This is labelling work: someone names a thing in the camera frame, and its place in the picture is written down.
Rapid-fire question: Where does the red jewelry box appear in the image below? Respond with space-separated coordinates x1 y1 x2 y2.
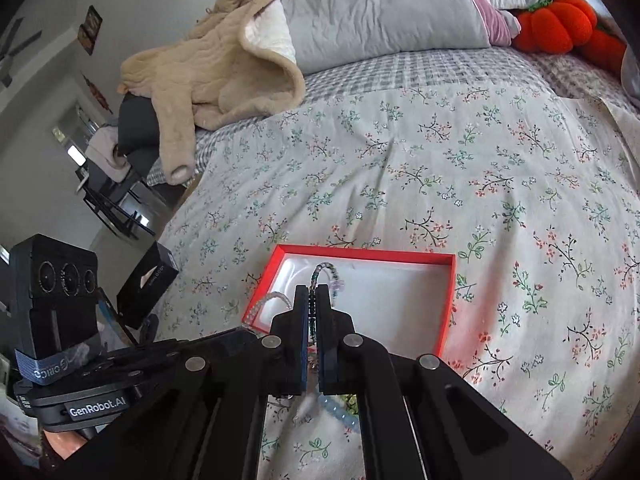
242 245 456 358

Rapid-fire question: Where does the left hand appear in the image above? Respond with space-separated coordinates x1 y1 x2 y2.
43 430 87 460

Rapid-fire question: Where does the black small carton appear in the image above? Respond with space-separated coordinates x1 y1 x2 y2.
116 242 179 330

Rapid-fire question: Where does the floral bed cover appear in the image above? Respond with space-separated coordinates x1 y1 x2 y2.
156 49 639 479

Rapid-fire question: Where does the black chair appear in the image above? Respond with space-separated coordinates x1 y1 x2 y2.
75 93 160 237

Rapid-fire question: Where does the beige fleece jacket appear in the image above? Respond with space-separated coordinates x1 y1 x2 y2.
118 0 306 185

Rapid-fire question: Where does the grey pillow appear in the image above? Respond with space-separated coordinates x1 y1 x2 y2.
281 0 521 74

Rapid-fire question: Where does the orange pumpkin plush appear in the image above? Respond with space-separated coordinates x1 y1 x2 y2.
512 0 626 77

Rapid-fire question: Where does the white pearl bracelet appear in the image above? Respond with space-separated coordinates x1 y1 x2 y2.
245 290 292 328

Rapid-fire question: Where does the black camera box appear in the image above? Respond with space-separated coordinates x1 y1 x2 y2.
2 234 100 385

